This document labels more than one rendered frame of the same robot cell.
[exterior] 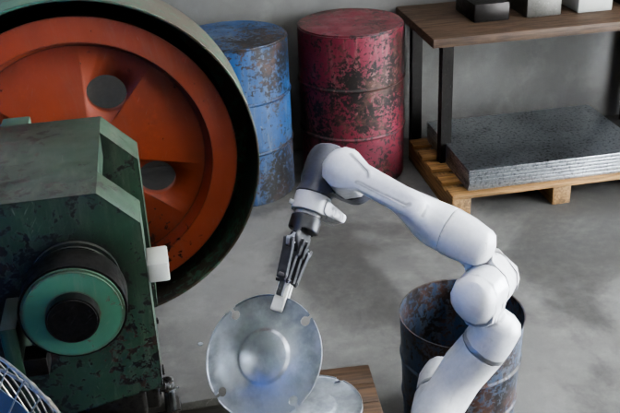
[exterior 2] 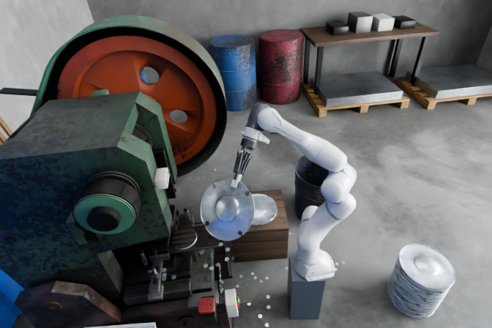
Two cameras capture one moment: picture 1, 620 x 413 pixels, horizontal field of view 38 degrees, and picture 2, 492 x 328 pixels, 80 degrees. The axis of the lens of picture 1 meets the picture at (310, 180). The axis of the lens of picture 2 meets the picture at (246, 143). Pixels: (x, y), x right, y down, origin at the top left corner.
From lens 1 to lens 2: 0.75 m
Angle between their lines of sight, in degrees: 11
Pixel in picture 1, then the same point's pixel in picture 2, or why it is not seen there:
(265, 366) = (227, 214)
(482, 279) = (338, 181)
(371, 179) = (282, 126)
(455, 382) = (320, 225)
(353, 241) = not seen: hidden behind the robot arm
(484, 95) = (334, 66)
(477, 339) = (333, 208)
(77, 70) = (132, 64)
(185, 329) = (210, 162)
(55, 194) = (94, 146)
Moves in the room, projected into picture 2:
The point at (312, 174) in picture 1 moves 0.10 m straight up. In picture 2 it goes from (252, 119) to (252, 100)
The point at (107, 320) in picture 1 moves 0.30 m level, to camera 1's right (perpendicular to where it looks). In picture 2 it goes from (125, 218) to (222, 219)
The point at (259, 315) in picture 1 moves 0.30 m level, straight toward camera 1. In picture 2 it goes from (225, 188) to (222, 241)
